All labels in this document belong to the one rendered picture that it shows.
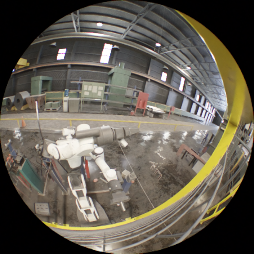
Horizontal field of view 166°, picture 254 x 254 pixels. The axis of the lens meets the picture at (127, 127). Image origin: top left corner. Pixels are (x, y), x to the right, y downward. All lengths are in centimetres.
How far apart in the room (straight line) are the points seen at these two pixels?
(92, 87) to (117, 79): 330
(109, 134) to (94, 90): 560
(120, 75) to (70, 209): 894
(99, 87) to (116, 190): 573
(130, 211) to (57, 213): 132
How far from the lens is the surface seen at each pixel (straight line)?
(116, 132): 39
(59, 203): 198
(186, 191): 56
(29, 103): 866
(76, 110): 600
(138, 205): 192
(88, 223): 162
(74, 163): 87
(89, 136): 35
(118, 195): 58
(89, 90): 593
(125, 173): 185
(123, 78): 872
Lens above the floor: 177
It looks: 23 degrees down
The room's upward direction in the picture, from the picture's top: 12 degrees clockwise
